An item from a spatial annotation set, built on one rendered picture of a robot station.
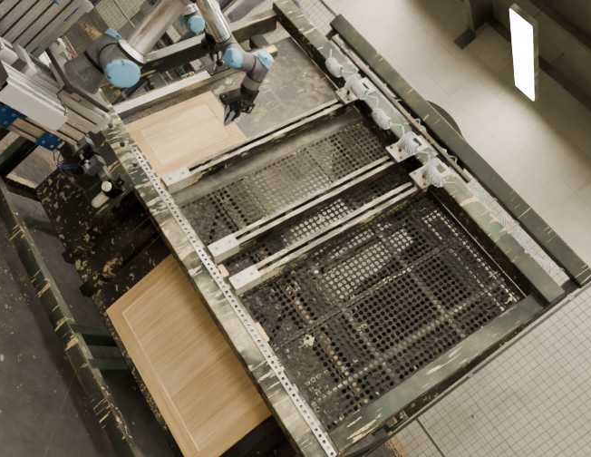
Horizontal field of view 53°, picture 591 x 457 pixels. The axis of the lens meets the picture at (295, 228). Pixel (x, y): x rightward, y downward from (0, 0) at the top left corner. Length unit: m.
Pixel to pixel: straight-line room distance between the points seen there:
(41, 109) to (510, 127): 6.38
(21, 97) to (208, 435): 1.56
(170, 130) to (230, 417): 1.40
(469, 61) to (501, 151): 1.35
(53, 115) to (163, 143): 0.84
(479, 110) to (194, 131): 5.44
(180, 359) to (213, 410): 0.28
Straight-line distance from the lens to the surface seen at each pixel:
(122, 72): 2.25
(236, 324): 2.45
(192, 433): 2.78
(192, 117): 3.09
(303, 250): 2.58
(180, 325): 2.83
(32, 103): 2.22
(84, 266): 3.23
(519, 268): 2.78
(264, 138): 2.93
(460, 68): 8.29
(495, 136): 7.82
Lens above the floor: 1.59
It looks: 8 degrees down
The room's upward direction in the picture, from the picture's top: 50 degrees clockwise
